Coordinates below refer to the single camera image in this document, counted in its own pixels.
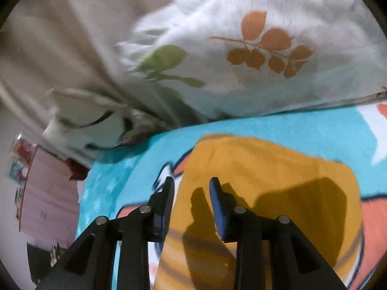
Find colourful wall picture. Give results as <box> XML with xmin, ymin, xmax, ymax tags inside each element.
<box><xmin>8</xmin><ymin>139</ymin><xmax>38</xmax><ymax>188</ymax></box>

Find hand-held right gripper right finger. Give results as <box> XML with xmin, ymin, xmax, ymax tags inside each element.
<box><xmin>209</xmin><ymin>177</ymin><xmax>347</xmax><ymax>290</ymax></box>

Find pink cabinet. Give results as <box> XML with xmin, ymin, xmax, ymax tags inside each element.
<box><xmin>19</xmin><ymin>145</ymin><xmax>82</xmax><ymax>250</ymax></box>

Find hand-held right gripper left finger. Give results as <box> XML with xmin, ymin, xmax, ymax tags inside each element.
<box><xmin>36</xmin><ymin>176</ymin><xmax>176</xmax><ymax>290</ymax></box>

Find dark red cloth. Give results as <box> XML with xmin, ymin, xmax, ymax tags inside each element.
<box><xmin>64</xmin><ymin>158</ymin><xmax>91</xmax><ymax>182</ymax></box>

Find teal printed blanket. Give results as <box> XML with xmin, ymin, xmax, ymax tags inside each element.
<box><xmin>75</xmin><ymin>103</ymin><xmax>387</xmax><ymax>290</ymax></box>

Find white leaf print pillow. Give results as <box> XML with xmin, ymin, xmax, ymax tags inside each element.
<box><xmin>116</xmin><ymin>0</ymin><xmax>387</xmax><ymax>121</ymax></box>

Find yellow striped sweater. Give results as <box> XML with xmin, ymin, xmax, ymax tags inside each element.
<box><xmin>154</xmin><ymin>133</ymin><xmax>366</xmax><ymax>290</ymax></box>

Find cream bird print cushion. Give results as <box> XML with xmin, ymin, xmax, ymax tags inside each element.
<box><xmin>42</xmin><ymin>88</ymin><xmax>164</xmax><ymax>154</ymax></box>

